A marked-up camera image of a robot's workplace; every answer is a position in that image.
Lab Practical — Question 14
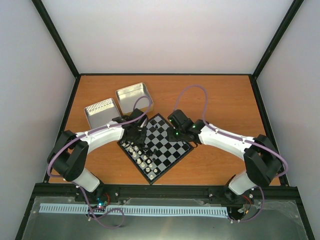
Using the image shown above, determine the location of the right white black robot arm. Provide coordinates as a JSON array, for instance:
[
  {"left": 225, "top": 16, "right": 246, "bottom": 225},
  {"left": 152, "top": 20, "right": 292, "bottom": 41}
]
[{"left": 167, "top": 109, "right": 285, "bottom": 198}]

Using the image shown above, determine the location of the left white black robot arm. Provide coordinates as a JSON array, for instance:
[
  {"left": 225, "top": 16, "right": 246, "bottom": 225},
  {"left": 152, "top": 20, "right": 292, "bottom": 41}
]
[{"left": 47, "top": 108, "right": 148, "bottom": 202}]

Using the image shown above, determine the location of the black and silver chessboard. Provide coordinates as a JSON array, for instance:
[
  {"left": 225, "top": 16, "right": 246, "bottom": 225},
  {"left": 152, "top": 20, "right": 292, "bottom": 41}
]
[{"left": 117, "top": 113, "right": 194, "bottom": 185}]

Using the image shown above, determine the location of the gold metal tin base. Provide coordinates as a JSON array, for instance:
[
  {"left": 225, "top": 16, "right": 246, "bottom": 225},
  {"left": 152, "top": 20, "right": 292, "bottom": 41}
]
[{"left": 115, "top": 82, "right": 154, "bottom": 115}]

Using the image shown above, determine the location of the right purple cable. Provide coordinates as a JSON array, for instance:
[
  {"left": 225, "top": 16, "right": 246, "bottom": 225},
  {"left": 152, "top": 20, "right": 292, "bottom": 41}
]
[{"left": 172, "top": 84, "right": 288, "bottom": 223}]

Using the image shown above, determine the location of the purple cable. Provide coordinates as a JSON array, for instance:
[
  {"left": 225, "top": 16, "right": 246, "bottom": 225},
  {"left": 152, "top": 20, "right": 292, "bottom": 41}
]
[
  {"left": 46, "top": 94, "right": 154, "bottom": 230},
  {"left": 172, "top": 84, "right": 288, "bottom": 223}
]

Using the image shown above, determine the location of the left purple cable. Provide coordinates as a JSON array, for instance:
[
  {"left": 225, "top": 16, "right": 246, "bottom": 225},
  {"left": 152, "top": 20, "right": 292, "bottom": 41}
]
[{"left": 46, "top": 94, "right": 154, "bottom": 230}]

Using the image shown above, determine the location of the black aluminium frame rail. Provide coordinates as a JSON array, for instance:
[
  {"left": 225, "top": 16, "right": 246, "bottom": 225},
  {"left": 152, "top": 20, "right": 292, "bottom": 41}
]
[{"left": 32, "top": 183, "right": 298, "bottom": 201}]

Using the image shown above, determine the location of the light blue slotted cable duct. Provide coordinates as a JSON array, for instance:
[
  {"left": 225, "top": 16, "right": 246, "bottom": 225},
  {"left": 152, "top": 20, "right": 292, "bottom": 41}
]
[{"left": 38, "top": 203, "right": 228, "bottom": 218}]

